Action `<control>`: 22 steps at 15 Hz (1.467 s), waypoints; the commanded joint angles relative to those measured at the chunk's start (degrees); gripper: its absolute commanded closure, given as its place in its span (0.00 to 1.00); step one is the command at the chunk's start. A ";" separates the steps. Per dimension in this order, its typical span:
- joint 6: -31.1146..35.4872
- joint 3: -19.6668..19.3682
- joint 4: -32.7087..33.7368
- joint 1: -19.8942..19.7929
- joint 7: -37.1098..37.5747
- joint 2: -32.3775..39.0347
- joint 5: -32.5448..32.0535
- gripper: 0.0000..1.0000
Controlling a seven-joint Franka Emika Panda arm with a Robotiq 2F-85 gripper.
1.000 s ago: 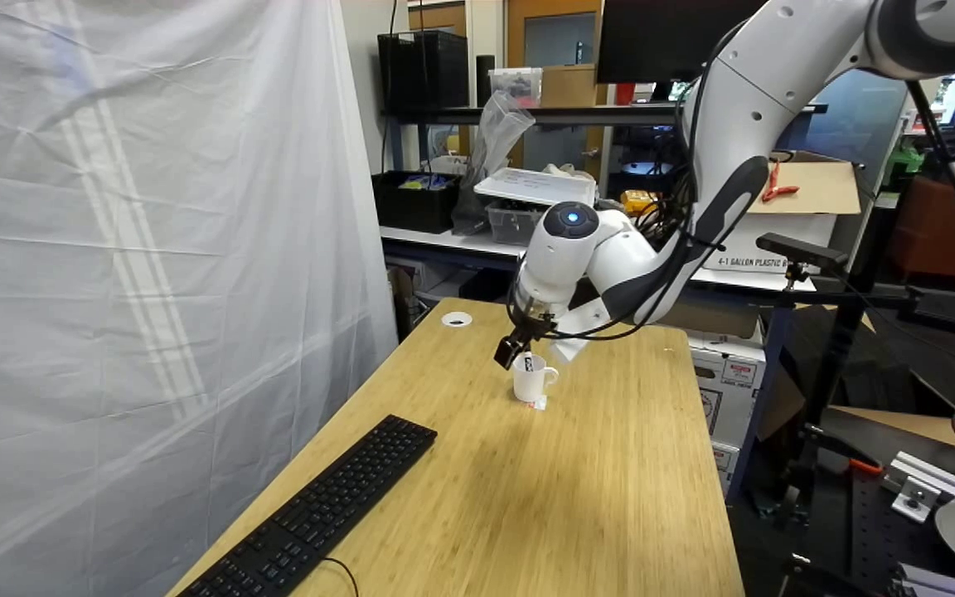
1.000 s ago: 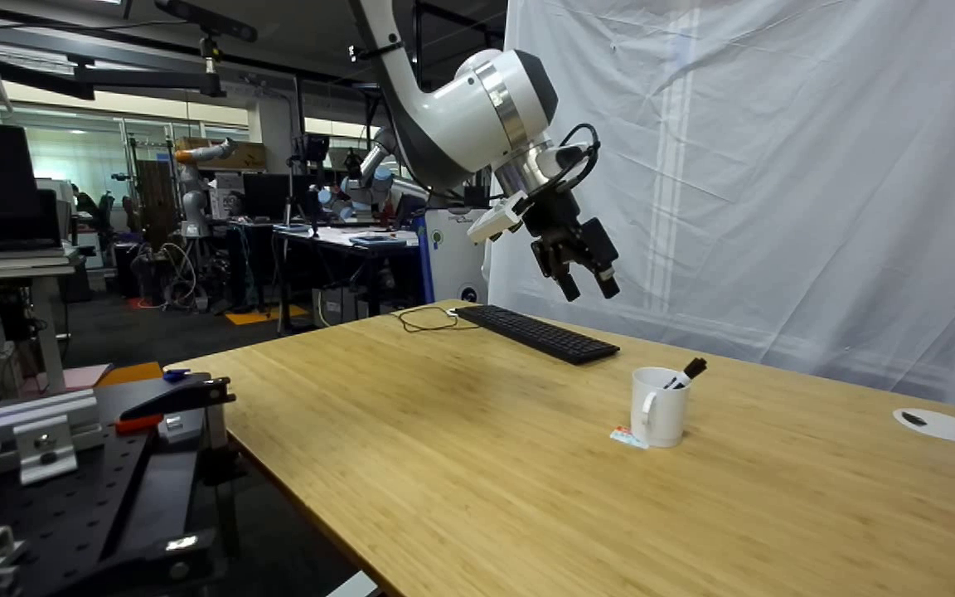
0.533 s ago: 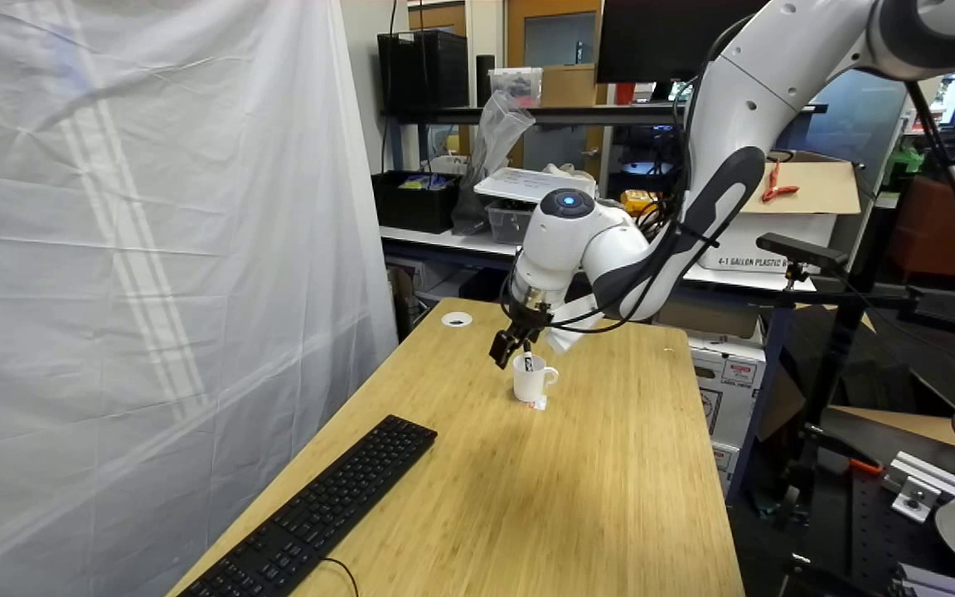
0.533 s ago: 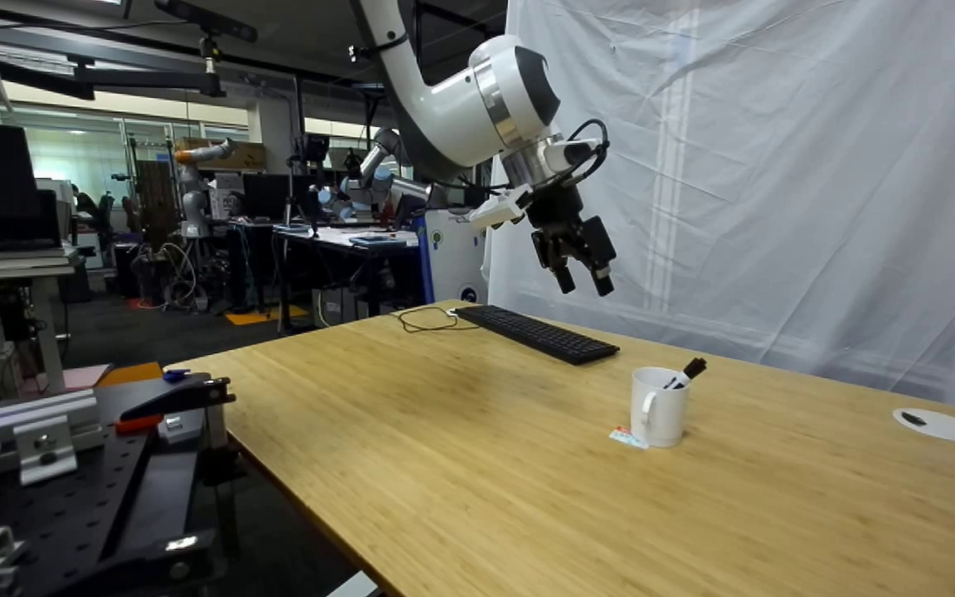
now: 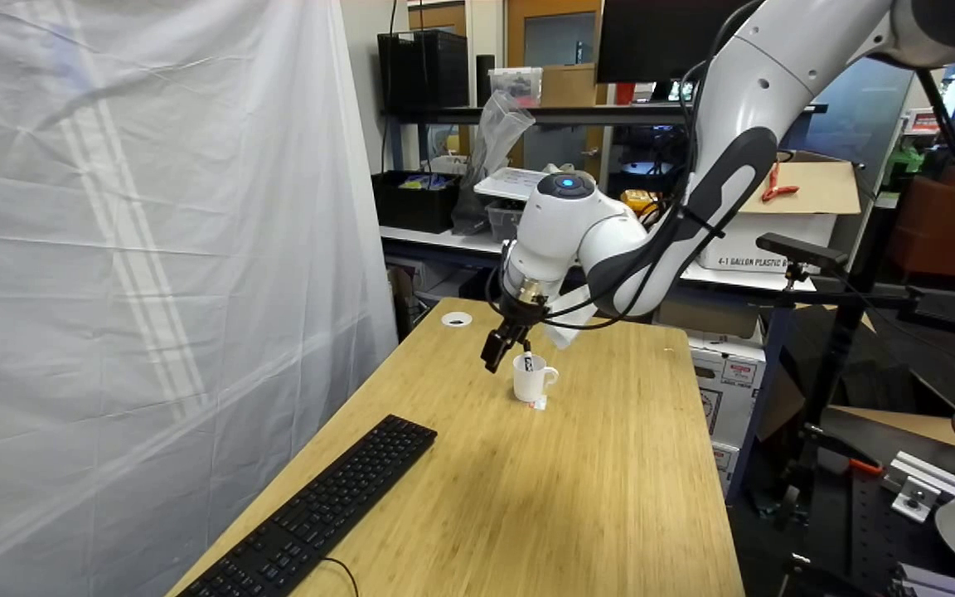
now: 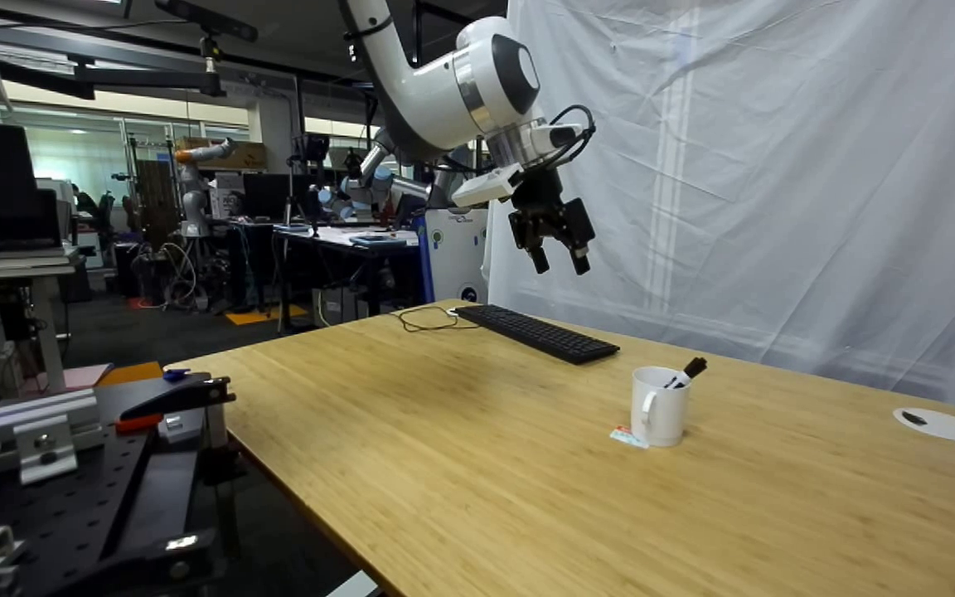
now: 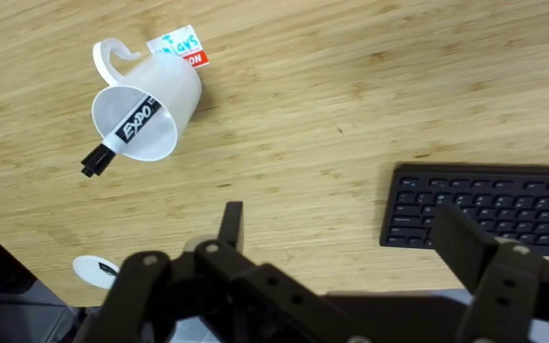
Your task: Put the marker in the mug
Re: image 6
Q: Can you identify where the white round cable grommet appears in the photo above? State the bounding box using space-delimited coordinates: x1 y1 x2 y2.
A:
890 406 955 447

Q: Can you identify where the background desk with clutter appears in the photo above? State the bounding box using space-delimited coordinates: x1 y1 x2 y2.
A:
270 215 429 325

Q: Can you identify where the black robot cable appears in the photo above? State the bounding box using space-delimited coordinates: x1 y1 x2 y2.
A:
542 101 601 174

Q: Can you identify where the black perforated breadboard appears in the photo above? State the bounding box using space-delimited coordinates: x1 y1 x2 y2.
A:
0 424 239 597

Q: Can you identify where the white translucent curtain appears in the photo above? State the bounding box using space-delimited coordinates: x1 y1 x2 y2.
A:
484 0 955 418

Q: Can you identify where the white cabinet with blue edge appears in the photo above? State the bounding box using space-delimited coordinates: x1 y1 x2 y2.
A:
421 207 495 309

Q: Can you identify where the aluminium bracket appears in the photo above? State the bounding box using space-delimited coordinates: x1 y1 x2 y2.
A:
9 413 83 492

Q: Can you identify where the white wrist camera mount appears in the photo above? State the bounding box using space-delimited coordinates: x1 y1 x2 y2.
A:
448 163 526 215

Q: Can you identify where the white mug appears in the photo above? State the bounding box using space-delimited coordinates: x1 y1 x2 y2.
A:
627 365 693 452

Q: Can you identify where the black keyboard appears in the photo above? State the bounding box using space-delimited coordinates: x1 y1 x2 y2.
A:
452 303 624 368

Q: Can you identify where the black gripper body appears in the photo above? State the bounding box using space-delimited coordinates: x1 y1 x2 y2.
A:
505 163 596 252

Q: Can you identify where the black and white marker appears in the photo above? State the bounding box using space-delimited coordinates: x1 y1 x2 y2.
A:
661 355 710 393

